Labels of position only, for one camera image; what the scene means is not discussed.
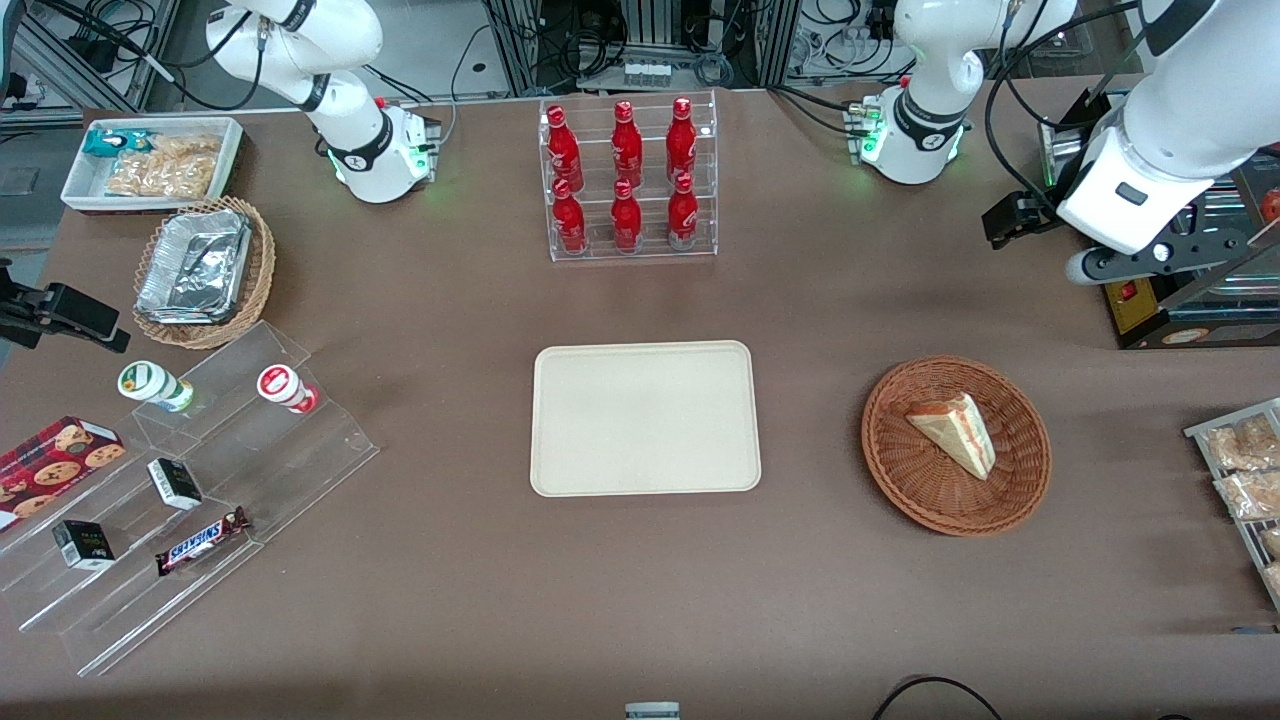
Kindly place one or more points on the red lid drink bottle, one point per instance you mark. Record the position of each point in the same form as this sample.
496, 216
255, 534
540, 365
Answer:
282, 386

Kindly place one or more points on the green lid drink bottle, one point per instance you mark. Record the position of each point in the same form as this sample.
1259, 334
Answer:
150, 383

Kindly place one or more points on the clear bag of pastries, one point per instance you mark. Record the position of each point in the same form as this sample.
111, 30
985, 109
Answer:
1274, 580
1255, 495
1272, 542
1245, 442

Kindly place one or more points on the triangular sandwich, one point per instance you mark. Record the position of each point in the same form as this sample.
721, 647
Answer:
955, 432

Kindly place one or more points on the oval wicker basket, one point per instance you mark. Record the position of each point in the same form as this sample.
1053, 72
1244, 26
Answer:
262, 270

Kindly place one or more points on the small grey white device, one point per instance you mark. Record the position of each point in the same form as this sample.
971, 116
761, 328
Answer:
652, 712

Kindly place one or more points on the brown Snickers bar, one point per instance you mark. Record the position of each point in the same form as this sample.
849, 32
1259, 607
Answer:
203, 541

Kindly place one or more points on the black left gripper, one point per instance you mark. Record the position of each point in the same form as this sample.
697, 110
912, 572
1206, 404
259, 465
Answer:
1058, 190

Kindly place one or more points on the teal snack packet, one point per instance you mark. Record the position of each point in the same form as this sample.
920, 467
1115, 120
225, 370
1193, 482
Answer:
110, 142

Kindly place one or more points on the stacked aluminium foil trays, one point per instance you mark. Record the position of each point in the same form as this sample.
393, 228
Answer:
195, 265

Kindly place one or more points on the red cola bottle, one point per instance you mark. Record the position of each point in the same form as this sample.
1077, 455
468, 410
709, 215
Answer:
627, 145
683, 215
564, 150
681, 140
570, 222
626, 220

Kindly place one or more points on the black hot food display machine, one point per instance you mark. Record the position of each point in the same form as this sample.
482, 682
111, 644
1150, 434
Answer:
1150, 320

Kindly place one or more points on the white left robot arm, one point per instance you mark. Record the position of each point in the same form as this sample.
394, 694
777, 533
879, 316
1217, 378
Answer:
930, 70

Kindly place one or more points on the round brown wicker basket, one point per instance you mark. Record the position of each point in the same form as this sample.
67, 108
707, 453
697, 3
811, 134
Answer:
900, 470

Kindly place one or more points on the red chocolate chip cookie box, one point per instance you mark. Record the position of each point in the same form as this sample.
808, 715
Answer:
55, 465

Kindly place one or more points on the white rectangular snack bin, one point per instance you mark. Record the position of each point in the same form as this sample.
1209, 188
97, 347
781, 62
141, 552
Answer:
85, 190

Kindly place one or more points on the clear acrylic stepped shelf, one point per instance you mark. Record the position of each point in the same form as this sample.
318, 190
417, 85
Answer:
300, 470

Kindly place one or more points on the clear acrylic bottle rack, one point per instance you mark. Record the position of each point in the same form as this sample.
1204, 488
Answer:
655, 250

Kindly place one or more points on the clear bag of crackers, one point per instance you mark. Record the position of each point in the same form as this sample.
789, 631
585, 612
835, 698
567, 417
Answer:
170, 168

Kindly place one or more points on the white power strip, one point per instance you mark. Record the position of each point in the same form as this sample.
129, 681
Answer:
646, 74

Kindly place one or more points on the tray of packaged snacks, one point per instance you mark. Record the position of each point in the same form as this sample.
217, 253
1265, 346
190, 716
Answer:
1250, 540

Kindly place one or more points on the red sausage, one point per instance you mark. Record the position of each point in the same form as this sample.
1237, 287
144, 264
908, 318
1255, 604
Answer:
1272, 205

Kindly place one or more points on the beige rectangular serving tray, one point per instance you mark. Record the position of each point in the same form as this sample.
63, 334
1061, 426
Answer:
645, 420

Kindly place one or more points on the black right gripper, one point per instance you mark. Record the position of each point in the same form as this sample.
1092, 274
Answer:
18, 312

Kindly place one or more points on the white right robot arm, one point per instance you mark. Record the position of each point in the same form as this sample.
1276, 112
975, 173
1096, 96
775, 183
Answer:
345, 120

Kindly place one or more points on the aluminium frame rack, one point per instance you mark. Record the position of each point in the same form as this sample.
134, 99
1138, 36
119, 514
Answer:
520, 50

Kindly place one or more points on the small black carton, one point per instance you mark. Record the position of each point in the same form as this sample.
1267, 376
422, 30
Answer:
82, 545
175, 483

